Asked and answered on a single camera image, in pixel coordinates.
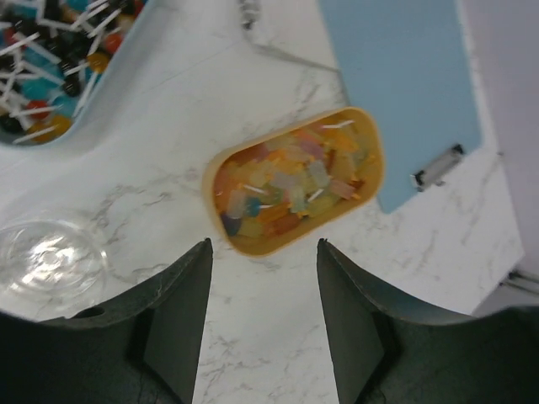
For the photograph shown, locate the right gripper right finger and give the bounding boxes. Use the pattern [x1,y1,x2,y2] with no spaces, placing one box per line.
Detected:
[317,240,538,403]

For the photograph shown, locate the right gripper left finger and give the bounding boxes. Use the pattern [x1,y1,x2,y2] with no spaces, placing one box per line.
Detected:
[1,240,213,403]

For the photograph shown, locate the clear plastic jar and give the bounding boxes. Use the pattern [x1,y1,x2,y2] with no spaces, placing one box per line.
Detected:
[1,217,109,321]

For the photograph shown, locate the blue tray of lollipops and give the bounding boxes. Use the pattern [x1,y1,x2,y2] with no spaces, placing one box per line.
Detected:
[1,0,155,147]

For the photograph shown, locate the yellow tray jelly candies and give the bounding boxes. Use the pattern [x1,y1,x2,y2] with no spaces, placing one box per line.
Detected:
[201,107,385,258]

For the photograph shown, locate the blue clipboard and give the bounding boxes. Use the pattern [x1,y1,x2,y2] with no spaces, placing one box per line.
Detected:
[319,1,482,213]

